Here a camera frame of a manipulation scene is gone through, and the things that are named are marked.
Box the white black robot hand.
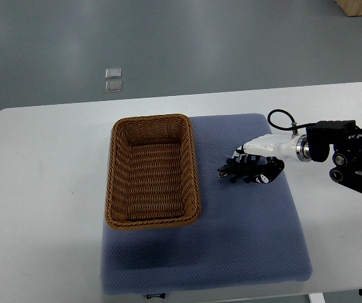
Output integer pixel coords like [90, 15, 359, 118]
[230, 134, 311, 184]

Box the dark toy crocodile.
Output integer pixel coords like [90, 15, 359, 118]
[217, 155, 268, 184]

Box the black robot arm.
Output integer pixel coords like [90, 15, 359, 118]
[306, 120, 362, 194]

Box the brown wicker basket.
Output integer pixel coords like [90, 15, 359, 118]
[105, 114, 202, 230]

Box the blue-grey foam mat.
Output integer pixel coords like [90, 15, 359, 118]
[100, 114, 312, 295]

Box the wooden box corner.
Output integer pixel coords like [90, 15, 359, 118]
[336, 0, 362, 17]

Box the upper floor socket plate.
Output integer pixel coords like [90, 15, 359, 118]
[105, 68, 122, 79]

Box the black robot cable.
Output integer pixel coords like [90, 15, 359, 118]
[268, 109, 310, 137]

